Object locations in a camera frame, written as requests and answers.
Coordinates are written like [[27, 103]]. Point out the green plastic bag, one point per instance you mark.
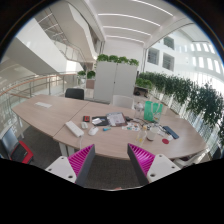
[[150, 109]]

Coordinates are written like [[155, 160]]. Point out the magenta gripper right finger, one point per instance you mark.
[[149, 167]]

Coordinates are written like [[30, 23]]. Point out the red round lid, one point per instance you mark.
[[165, 141]]

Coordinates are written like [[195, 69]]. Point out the white power strip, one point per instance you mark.
[[74, 129]]

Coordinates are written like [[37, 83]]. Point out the red black small device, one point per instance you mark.
[[86, 118]]

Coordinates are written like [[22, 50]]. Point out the red black chair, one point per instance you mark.
[[16, 149]]

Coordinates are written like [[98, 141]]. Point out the white paper cup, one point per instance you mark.
[[152, 133]]

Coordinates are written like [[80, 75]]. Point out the dark blue phone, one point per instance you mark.
[[171, 132]]

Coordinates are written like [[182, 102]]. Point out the white computer mouse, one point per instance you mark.
[[93, 131]]

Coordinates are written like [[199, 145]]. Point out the clear plastic water bottle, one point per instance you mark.
[[138, 110]]

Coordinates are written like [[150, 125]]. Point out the open notebook with papers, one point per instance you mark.
[[116, 119]]

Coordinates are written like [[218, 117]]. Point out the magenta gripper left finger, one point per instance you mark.
[[75, 167]]

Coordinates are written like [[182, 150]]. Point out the black wallet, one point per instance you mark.
[[100, 121]]

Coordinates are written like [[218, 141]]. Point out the green hedge plants row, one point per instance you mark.
[[199, 99]]

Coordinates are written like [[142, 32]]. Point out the small clear bottle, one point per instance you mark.
[[142, 135]]

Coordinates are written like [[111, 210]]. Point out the white tall cabinet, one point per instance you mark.
[[114, 79]]

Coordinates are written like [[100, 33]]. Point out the black office chair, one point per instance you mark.
[[74, 93]]

